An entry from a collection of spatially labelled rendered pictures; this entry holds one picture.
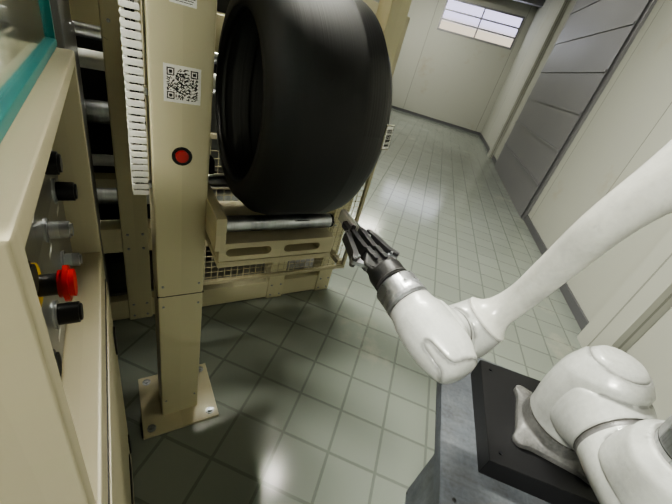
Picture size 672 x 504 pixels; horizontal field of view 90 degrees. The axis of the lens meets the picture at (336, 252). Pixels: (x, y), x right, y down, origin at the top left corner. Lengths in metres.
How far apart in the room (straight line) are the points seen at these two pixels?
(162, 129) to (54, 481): 0.70
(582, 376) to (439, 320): 0.36
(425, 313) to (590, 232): 0.27
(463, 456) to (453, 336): 0.42
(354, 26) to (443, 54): 11.20
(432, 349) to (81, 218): 0.69
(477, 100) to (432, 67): 1.70
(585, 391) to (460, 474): 0.32
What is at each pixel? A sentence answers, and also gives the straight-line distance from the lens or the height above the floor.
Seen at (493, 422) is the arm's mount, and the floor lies 0.71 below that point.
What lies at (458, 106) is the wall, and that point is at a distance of 12.08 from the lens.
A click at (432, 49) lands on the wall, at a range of 12.06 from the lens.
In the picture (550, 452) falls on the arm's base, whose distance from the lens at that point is 1.01.
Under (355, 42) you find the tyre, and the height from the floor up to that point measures 1.39.
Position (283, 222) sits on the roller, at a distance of 1.00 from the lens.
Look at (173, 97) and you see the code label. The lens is 0.89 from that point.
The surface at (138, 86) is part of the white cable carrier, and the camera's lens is 0.89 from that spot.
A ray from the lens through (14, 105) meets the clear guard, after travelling 0.38.
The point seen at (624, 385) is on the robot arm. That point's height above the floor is 0.97.
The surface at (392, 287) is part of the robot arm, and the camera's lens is 0.66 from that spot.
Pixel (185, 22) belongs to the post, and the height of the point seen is 1.34.
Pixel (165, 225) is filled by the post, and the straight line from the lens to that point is 1.00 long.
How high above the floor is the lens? 1.38
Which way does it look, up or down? 31 degrees down
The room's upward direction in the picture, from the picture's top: 16 degrees clockwise
